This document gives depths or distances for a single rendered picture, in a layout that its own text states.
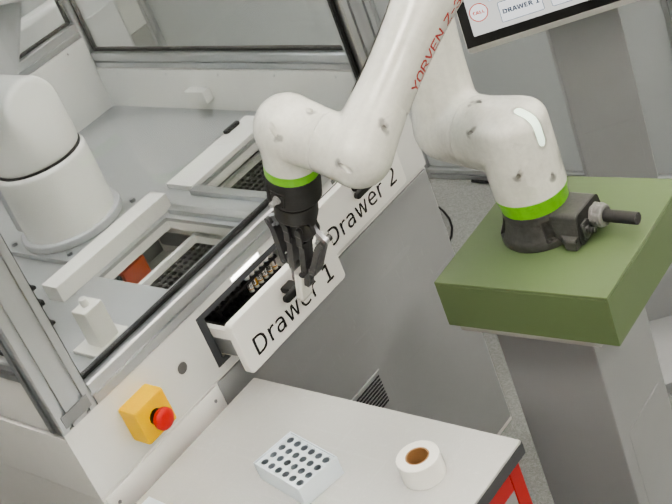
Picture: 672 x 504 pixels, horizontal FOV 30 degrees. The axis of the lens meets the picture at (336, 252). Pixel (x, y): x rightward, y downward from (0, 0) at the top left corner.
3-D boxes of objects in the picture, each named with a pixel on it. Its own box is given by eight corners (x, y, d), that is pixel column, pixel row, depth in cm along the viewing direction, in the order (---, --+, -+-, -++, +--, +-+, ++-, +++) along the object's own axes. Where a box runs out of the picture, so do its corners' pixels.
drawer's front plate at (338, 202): (407, 181, 260) (391, 136, 255) (327, 264, 244) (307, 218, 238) (400, 180, 261) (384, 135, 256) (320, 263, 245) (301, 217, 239)
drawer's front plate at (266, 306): (346, 276, 238) (327, 229, 232) (253, 374, 221) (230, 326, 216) (339, 275, 239) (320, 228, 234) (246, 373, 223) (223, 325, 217)
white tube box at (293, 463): (344, 473, 201) (336, 456, 199) (306, 507, 197) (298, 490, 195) (298, 447, 210) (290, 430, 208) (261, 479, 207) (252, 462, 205)
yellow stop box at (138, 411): (180, 418, 214) (164, 387, 211) (153, 447, 210) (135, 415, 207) (161, 413, 218) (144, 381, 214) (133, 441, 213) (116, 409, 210)
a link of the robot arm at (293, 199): (334, 159, 204) (289, 141, 208) (292, 200, 197) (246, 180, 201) (336, 187, 208) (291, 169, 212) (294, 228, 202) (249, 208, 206)
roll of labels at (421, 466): (396, 488, 194) (388, 470, 192) (413, 456, 199) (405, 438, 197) (436, 493, 190) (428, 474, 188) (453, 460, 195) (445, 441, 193)
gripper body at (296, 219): (260, 199, 207) (265, 240, 213) (302, 217, 203) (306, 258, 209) (287, 174, 211) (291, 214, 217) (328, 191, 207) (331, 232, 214)
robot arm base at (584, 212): (657, 211, 213) (650, 182, 210) (618, 264, 205) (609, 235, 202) (528, 199, 230) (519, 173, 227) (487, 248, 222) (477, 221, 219)
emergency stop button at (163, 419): (180, 420, 211) (170, 402, 209) (164, 436, 209) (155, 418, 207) (168, 417, 213) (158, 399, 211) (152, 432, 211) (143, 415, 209)
